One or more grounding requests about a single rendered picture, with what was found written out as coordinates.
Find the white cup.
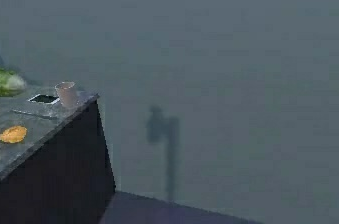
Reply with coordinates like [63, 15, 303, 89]
[54, 81, 79, 110]

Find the dark cabinet with grey worktop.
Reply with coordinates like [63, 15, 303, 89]
[0, 87, 117, 224]

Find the grey knife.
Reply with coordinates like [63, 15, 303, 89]
[10, 108, 59, 121]

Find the green lettuce head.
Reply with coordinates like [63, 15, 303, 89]
[0, 68, 28, 98]

